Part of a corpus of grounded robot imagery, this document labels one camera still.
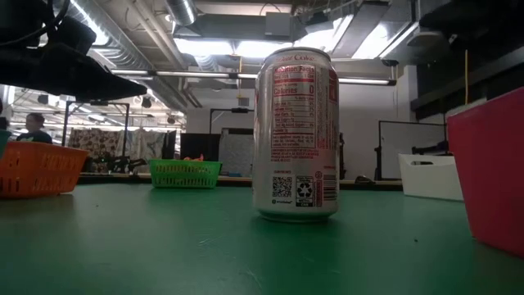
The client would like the silver diet soda can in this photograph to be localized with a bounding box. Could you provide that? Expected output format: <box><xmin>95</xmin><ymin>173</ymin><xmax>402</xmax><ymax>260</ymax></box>
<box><xmin>251</xmin><ymin>46</ymin><xmax>341</xmax><ymax>225</ymax></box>

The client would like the whiteboard with black frame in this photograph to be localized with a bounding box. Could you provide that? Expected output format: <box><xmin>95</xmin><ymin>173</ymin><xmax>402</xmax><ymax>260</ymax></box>
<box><xmin>373</xmin><ymin>120</ymin><xmax>449</xmax><ymax>182</ymax></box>

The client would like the silver ventilation duct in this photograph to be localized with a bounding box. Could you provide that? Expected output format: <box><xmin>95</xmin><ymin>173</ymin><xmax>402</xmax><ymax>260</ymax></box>
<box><xmin>163</xmin><ymin>0</ymin><xmax>199</xmax><ymax>27</ymax></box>

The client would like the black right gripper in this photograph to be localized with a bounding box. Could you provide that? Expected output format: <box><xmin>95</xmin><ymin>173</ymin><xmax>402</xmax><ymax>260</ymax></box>
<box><xmin>418</xmin><ymin>0</ymin><xmax>524</xmax><ymax>47</ymax></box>

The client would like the red plastic bin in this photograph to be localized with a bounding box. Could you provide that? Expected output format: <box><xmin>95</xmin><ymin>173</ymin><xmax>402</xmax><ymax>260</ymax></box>
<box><xmin>445</xmin><ymin>86</ymin><xmax>524</xmax><ymax>259</ymax></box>

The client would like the white plastic bin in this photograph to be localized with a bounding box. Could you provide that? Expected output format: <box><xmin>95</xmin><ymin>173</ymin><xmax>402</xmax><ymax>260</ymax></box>
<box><xmin>398</xmin><ymin>152</ymin><xmax>465</xmax><ymax>202</ymax></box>

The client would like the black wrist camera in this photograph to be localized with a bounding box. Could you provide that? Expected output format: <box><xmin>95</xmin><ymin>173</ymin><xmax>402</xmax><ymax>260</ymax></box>
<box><xmin>51</xmin><ymin>15</ymin><xmax>98</xmax><ymax>55</ymax></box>

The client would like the grey ceiling box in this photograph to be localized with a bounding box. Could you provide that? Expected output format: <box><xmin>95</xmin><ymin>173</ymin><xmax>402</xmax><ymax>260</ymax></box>
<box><xmin>264</xmin><ymin>11</ymin><xmax>293</xmax><ymax>40</ymax></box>

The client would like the white quilted panel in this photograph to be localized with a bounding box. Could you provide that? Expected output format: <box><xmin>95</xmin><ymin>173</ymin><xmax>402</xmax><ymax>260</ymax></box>
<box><xmin>218</xmin><ymin>127</ymin><xmax>255</xmax><ymax>179</ymax></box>

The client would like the teal plastic bin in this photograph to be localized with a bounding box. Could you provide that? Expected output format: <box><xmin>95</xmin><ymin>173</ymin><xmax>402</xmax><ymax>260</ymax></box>
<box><xmin>0</xmin><ymin>128</ymin><xmax>13</xmax><ymax>161</ymax></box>

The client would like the brown patterned cloth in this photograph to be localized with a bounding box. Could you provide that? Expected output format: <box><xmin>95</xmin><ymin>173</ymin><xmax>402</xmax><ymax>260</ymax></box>
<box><xmin>66</xmin><ymin>128</ymin><xmax>124</xmax><ymax>174</ymax></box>

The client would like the yellow hanging cable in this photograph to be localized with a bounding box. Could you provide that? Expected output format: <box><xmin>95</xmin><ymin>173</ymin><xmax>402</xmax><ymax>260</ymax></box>
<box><xmin>463</xmin><ymin>48</ymin><xmax>470</xmax><ymax>107</ymax></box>

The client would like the black panel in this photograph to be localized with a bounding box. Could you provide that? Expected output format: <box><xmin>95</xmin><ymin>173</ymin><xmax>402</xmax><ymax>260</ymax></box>
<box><xmin>179</xmin><ymin>132</ymin><xmax>223</xmax><ymax>162</ymax></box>

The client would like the green plastic basket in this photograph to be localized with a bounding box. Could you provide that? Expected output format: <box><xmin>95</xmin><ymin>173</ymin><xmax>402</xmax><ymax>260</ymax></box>
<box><xmin>147</xmin><ymin>158</ymin><xmax>224</xmax><ymax>190</ymax></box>

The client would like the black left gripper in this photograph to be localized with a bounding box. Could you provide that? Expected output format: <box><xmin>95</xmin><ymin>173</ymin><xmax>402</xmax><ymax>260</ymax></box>
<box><xmin>0</xmin><ymin>40</ymin><xmax>148</xmax><ymax>103</ymax></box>

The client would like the pale patterned cloth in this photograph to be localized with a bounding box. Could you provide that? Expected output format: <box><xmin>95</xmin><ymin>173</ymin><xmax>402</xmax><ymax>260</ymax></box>
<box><xmin>121</xmin><ymin>129</ymin><xmax>168</xmax><ymax>174</ymax></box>

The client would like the orange plastic basket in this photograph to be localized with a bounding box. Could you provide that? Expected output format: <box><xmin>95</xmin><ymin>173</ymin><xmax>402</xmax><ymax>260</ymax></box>
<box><xmin>0</xmin><ymin>139</ymin><xmax>90</xmax><ymax>200</ymax></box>

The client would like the black frame stand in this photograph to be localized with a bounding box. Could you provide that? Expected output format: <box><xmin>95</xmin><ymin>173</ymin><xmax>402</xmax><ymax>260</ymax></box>
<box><xmin>61</xmin><ymin>99</ymin><xmax>132</xmax><ymax>148</ymax></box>
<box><xmin>209</xmin><ymin>107</ymin><xmax>255</xmax><ymax>137</ymax></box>

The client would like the green table mat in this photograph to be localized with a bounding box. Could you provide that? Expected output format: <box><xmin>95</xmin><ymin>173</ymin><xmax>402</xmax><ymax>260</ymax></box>
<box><xmin>0</xmin><ymin>182</ymin><xmax>524</xmax><ymax>295</ymax></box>

